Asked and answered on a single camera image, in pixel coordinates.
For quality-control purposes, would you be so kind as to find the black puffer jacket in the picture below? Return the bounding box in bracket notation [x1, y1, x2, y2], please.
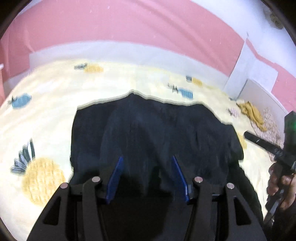
[70, 94, 263, 240]

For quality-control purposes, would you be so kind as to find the person's right hand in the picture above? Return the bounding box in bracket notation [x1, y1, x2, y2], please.
[267, 163, 295, 211]

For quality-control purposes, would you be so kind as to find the floral patterned pillow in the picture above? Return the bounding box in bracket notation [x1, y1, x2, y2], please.
[251, 108, 283, 148]

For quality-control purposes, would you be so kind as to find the mustard yellow garment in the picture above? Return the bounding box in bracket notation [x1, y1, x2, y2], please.
[236, 101, 267, 132]

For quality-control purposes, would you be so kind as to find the white bed headboard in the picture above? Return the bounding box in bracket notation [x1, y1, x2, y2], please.
[237, 79, 288, 115]

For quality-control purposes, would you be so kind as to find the yellow pineapple print bedsheet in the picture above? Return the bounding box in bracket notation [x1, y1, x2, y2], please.
[0, 59, 282, 241]

